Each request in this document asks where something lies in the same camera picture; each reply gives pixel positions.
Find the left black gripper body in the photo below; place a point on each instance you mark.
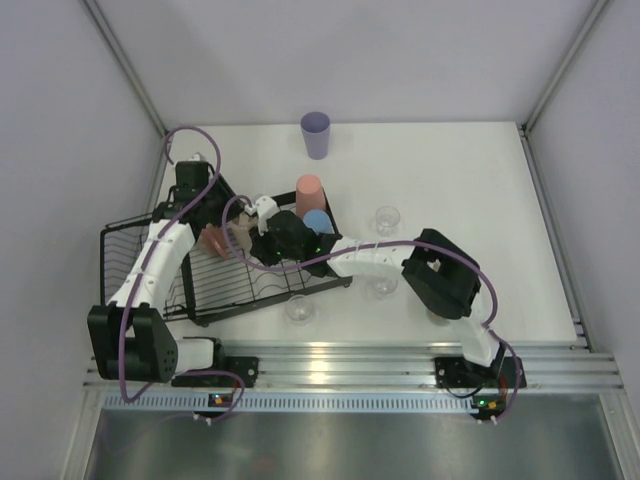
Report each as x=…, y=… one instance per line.
x=217, y=198

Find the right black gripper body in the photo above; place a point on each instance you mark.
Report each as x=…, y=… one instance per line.
x=269, y=250

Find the pink ghost pattern mug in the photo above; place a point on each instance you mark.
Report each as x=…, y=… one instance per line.
x=212, y=240

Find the pale pink iridescent mug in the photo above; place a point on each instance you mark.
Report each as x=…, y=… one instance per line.
x=241, y=228

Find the blue plastic tumbler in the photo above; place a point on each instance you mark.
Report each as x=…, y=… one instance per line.
x=318, y=221

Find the salmon pink plastic tumbler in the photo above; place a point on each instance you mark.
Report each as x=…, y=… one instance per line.
x=309, y=195

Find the purple plastic tumbler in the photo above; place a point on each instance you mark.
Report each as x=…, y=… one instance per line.
x=315, y=128

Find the cream seashell mug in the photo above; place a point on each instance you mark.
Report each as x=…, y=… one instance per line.
x=436, y=319

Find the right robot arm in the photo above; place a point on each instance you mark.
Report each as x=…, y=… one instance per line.
x=447, y=281

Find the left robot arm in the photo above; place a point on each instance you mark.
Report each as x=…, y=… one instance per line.
x=129, y=336

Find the clear glass lower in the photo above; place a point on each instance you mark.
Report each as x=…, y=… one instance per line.
x=300, y=310

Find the clear glass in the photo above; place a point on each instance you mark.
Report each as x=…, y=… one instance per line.
x=387, y=219
x=300, y=310
x=382, y=288

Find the clear glass middle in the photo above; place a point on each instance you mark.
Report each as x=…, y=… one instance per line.
x=382, y=288

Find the clear glass upper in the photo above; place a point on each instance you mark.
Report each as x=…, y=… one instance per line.
x=387, y=219

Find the black wire dish rack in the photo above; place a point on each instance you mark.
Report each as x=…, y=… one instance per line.
x=205, y=289

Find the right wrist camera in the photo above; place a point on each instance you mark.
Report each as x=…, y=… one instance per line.
x=260, y=211

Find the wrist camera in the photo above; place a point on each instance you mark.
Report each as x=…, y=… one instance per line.
x=197, y=157
x=260, y=211

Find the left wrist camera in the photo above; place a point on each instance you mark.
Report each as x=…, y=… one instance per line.
x=197, y=157

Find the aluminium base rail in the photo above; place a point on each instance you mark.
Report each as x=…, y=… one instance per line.
x=335, y=366

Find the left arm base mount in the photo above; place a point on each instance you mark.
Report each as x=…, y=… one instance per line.
x=235, y=370

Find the perforated cable tray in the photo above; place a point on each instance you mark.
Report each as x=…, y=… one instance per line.
x=259, y=402

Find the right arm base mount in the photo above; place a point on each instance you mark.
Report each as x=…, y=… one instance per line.
x=455, y=372

